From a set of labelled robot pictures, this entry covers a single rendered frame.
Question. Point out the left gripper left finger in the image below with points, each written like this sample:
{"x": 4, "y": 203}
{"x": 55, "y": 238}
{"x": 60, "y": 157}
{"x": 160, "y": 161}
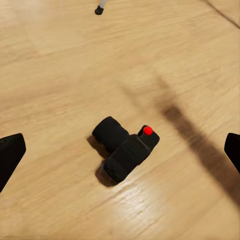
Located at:
{"x": 12, "y": 150}

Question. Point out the camera tripod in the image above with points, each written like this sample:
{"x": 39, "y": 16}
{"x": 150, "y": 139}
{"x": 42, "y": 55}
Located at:
{"x": 100, "y": 8}

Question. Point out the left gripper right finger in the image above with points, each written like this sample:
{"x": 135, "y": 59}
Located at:
{"x": 232, "y": 149}

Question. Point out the digital camera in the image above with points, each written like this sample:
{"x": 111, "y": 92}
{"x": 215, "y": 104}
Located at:
{"x": 125, "y": 151}

